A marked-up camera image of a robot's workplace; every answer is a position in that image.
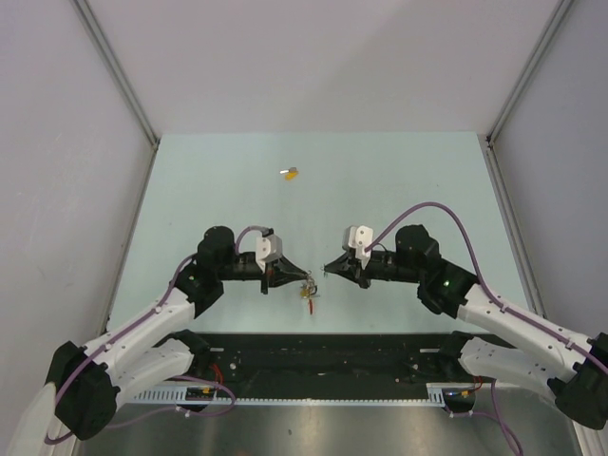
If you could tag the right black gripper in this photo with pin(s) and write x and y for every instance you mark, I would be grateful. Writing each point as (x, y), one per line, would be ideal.
(351, 268)

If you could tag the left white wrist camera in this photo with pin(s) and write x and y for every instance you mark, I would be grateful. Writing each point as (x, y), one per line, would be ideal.
(268, 249)

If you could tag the white slotted cable duct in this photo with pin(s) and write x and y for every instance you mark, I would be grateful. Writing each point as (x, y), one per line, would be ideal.
(177, 394)

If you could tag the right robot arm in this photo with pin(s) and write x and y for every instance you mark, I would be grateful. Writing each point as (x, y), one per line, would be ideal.
(569, 368)

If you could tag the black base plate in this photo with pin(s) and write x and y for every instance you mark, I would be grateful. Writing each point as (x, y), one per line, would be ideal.
(329, 366)

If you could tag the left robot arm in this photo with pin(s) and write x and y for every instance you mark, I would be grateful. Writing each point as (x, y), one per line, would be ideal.
(94, 380)

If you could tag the metal key organizer red handle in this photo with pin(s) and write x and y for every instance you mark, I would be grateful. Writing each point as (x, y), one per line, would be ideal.
(308, 292)

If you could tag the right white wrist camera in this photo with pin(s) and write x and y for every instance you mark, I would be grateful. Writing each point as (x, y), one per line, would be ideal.
(359, 239)

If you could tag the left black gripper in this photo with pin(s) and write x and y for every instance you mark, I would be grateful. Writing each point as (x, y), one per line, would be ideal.
(278, 272)

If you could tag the key with yellow tag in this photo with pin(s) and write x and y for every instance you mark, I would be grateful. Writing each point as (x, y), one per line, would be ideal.
(289, 174)

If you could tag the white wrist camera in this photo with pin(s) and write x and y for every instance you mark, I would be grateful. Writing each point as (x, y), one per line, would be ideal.
(268, 249)
(359, 239)

